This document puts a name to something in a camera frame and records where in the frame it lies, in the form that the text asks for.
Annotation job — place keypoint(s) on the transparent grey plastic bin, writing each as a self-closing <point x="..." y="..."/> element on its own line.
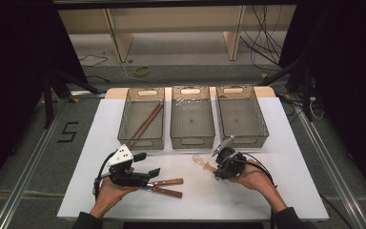
<point x="143" y="122"/>
<point x="192" y="122"/>
<point x="241" y="117"/>

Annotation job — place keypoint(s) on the black metal stand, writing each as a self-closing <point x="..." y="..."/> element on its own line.
<point x="306" y="95"/>
<point x="47" y="101"/>

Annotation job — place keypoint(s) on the black curtain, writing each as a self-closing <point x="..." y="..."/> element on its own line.
<point x="349" y="79"/>
<point x="12" y="79"/>

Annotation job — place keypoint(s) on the person's left hand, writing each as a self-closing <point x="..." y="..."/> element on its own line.
<point x="111" y="195"/>

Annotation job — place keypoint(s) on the white table sheet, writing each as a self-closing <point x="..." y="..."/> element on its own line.
<point x="203" y="203"/>

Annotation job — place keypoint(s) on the yellow tape roll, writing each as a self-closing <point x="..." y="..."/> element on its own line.
<point x="141" y="71"/>

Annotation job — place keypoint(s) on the light wooden desk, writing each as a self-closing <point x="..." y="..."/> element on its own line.
<point x="120" y="41"/>

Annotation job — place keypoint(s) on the aluminium floor rail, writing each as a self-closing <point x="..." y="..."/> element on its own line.
<point x="333" y="171"/>
<point x="28" y="171"/>

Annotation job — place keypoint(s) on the person's right hand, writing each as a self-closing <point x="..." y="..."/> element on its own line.
<point x="254" y="176"/>

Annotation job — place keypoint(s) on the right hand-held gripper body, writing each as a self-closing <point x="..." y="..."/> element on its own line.
<point x="232" y="163"/>

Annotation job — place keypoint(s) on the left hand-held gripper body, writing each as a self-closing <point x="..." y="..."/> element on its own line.
<point x="127" y="178"/>

